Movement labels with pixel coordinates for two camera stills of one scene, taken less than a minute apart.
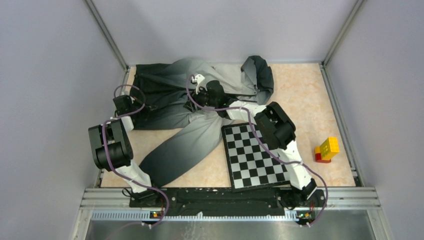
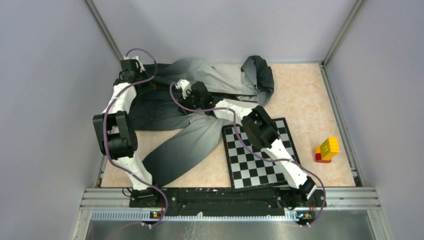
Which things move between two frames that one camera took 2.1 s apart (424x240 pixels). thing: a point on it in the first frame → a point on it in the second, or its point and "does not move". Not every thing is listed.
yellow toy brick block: x=329 y=149 does not move
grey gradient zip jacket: x=195 y=93 does not move
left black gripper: x=134 y=101 → x=139 y=72
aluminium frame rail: x=115 y=203 does not move
